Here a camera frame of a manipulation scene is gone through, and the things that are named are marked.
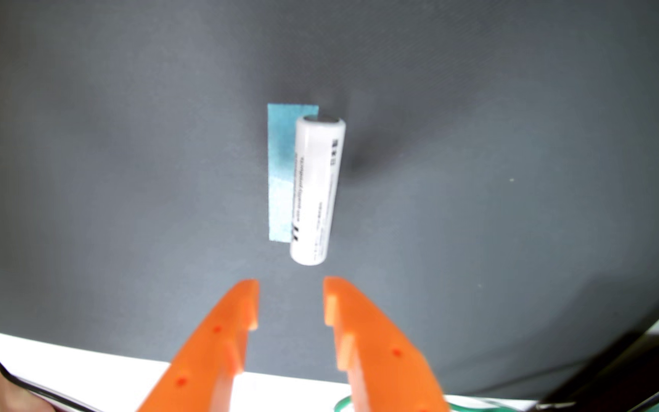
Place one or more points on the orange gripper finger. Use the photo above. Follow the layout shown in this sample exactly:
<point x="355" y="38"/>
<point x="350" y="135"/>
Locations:
<point x="209" y="355"/>
<point x="381" y="360"/>

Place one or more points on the white cylindrical battery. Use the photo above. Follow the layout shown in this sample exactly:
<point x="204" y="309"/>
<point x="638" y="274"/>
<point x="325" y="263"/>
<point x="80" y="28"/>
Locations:
<point x="315" y="189"/>

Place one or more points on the light blue tape patch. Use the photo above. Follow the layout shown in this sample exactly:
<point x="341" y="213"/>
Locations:
<point x="281" y="171"/>

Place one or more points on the grey fabric mat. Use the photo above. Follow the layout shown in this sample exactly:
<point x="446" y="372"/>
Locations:
<point x="478" y="171"/>

